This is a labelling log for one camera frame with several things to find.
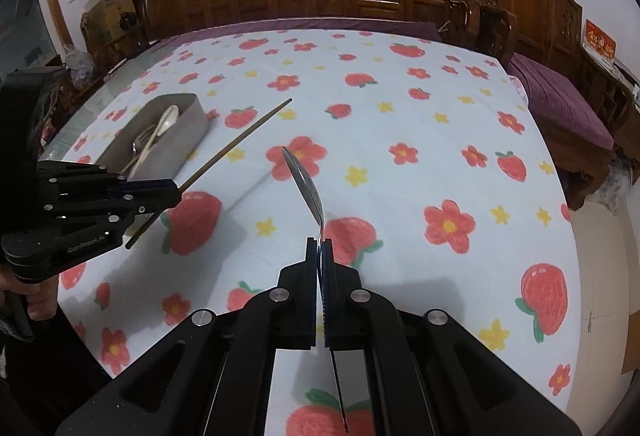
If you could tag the glass sliding door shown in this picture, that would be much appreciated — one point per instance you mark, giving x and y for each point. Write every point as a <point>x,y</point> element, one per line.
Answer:
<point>24,38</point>

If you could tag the person's left hand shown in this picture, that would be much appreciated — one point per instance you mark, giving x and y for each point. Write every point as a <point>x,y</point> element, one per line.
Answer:
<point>41,298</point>

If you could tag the strawberry flower tablecloth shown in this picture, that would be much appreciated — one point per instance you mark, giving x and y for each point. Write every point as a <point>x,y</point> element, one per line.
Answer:
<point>436,185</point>

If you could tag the metal rectangular tray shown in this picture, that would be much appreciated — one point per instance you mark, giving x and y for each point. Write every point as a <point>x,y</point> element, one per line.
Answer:
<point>170,152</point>

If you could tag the dark brown wooden chopstick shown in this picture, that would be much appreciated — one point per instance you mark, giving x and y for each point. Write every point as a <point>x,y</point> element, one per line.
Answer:
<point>208,165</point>

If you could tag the red wall sign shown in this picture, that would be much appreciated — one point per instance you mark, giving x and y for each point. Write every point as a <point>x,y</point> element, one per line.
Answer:
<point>598,41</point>

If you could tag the carved wooden armchair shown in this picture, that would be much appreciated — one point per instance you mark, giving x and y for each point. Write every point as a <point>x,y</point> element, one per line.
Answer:
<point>545,31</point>

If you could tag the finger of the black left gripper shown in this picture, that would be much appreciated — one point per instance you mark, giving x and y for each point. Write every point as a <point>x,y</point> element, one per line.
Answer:
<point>148,200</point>
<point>145,184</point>

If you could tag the purple bench cushion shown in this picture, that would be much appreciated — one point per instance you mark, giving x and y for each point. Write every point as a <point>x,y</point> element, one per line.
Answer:
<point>553,96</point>

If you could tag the steel spoon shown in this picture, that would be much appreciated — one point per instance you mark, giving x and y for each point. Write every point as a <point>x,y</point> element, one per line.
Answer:
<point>310,195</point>

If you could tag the large white plastic spoon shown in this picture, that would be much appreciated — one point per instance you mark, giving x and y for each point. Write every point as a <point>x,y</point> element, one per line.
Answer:
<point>168,119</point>

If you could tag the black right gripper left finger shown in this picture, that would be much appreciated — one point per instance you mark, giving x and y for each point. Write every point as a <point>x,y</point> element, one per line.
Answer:
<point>283,317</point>

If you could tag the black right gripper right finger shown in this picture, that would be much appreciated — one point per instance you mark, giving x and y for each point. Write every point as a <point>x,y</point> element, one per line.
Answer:
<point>359,320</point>

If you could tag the steel fork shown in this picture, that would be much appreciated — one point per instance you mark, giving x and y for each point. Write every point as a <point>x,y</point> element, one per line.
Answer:
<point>137,146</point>

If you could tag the stacked cardboard boxes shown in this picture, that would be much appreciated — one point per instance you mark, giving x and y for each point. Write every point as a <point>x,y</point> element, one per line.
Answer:
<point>105,21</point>

